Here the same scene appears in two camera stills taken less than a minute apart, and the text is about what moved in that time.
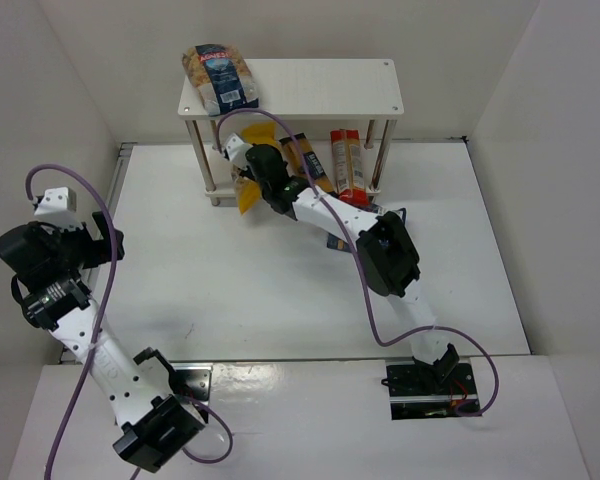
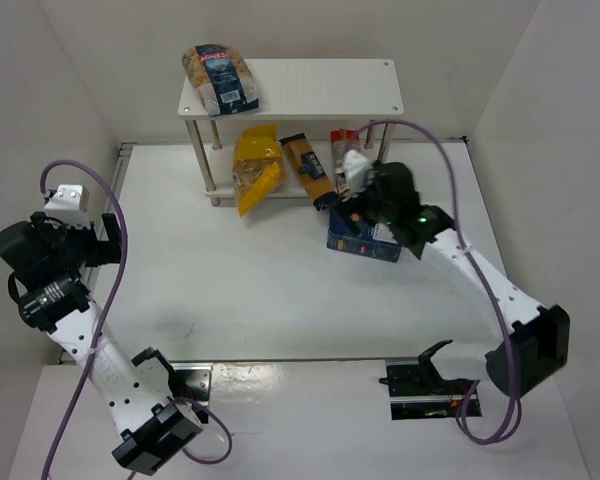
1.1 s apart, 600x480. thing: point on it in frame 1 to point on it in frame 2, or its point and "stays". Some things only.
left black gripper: [103, 240] stays
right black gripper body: [253, 163] to [362, 211]
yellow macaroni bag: [250, 192] stays
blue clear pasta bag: [224, 80] stays
